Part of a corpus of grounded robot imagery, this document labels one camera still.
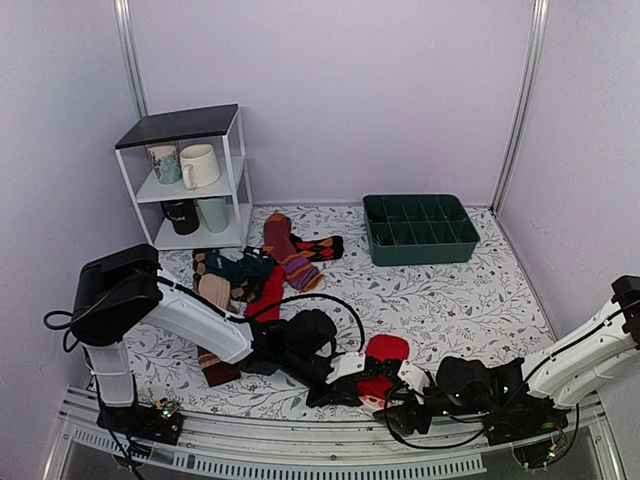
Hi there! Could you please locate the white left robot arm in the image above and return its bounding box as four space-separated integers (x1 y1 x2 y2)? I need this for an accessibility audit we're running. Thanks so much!
69 244 401 434

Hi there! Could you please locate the black mug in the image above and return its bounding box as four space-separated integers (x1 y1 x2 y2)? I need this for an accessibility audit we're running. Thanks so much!
161 199 200 236

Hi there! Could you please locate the black orange argyle sock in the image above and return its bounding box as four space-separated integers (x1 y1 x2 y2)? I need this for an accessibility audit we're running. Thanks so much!
289 233 344 262

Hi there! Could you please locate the white shelf black top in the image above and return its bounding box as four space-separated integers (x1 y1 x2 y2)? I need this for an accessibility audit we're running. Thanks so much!
115 104 253 251

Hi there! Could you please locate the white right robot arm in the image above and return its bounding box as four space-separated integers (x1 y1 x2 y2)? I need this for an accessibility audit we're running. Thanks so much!
374 275 639 445

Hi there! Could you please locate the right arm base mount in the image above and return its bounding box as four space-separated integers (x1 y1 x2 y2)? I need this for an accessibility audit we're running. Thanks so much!
482 399 581 470

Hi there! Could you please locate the aluminium front rail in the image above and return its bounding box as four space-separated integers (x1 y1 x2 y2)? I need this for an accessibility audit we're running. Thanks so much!
42 387 629 480

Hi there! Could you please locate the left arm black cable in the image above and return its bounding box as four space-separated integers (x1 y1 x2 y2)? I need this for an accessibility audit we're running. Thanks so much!
42 269 366 356

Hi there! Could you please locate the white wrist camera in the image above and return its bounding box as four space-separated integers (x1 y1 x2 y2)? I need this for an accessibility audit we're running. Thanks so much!
397 360 433 397
325 352 366 385

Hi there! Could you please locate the mint green mug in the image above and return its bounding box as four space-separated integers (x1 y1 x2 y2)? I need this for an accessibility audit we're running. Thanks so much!
197 197 229 234

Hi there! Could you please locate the floral white table mat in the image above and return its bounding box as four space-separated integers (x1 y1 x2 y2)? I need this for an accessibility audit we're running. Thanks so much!
126 205 554 422

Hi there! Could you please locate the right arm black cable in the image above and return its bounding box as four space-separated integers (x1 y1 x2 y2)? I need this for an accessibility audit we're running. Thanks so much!
382 382 489 450

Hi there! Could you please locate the dark teal sock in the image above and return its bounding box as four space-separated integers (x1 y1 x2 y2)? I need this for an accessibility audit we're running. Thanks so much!
204 246 275 288

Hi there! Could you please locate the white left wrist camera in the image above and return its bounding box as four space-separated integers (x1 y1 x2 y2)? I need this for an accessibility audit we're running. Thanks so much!
325 352 366 385

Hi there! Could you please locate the right corner metal post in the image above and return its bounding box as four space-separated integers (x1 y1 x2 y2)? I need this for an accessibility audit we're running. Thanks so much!
490 0 549 217

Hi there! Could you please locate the brown striped sock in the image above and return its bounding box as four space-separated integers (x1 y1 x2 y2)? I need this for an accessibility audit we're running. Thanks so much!
197 346 241 387

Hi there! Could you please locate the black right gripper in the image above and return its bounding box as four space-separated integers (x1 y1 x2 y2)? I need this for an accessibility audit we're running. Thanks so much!
374 382 490 434

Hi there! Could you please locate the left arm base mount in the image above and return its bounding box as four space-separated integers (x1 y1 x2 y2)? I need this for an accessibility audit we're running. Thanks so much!
95 380 184 446

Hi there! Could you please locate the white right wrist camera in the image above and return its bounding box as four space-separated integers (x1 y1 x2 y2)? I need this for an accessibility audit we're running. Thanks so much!
397 360 433 397

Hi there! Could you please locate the maroon purple striped sock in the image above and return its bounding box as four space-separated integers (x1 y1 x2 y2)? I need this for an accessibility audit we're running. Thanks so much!
263 212 323 293

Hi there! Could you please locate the single red sock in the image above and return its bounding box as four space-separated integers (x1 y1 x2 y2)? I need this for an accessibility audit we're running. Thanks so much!
244 266 285 323

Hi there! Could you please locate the teal patterned mug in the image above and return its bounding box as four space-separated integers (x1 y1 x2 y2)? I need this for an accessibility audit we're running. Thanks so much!
147 143 182 185

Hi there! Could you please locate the cream white mug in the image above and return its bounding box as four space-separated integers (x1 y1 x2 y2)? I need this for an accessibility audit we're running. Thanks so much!
179 144 220 190

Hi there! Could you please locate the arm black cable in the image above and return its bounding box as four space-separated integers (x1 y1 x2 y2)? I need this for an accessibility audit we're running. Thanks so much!
42 269 366 356
382 382 489 450

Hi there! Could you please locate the green divided organizer tray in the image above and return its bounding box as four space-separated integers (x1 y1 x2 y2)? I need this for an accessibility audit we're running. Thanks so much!
363 194 480 267

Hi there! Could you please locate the red sock pair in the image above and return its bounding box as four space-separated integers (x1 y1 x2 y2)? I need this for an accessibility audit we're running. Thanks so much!
356 334 409 414

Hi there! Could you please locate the left corner metal post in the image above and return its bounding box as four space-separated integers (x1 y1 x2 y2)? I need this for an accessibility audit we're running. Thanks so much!
113 0 148 119

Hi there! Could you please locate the corner metal post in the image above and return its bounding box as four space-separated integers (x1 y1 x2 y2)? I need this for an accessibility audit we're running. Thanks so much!
490 0 549 217
113 0 148 119

